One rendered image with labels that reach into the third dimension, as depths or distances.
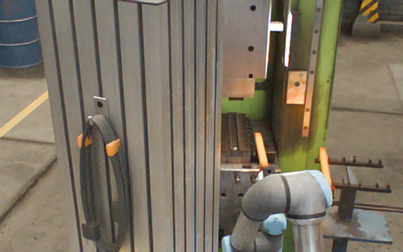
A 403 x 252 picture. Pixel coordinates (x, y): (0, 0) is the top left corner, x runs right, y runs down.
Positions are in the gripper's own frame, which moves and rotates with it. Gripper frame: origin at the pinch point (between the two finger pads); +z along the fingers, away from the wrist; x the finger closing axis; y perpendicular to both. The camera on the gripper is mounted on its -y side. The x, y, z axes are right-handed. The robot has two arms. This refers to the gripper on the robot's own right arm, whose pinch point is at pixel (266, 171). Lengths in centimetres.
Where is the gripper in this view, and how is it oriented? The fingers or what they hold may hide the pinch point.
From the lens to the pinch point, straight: 207.5
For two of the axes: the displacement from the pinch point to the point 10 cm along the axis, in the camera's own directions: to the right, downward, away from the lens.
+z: 0.2, -4.1, 9.1
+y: 0.0, 9.1, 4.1
